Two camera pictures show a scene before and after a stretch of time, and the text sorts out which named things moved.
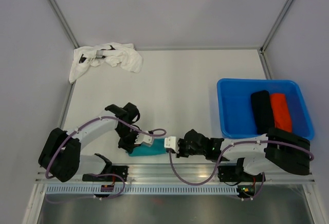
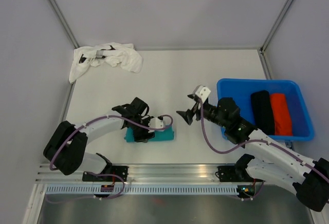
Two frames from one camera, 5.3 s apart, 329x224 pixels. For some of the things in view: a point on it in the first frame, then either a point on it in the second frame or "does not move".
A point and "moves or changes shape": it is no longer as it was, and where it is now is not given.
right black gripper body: (185, 150) → (209, 113)
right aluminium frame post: (263, 57) does not move
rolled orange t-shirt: (281, 112) does not move
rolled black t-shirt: (263, 111) does not move
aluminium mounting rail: (183, 174) does not move
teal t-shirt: (158, 146) moves or changes shape
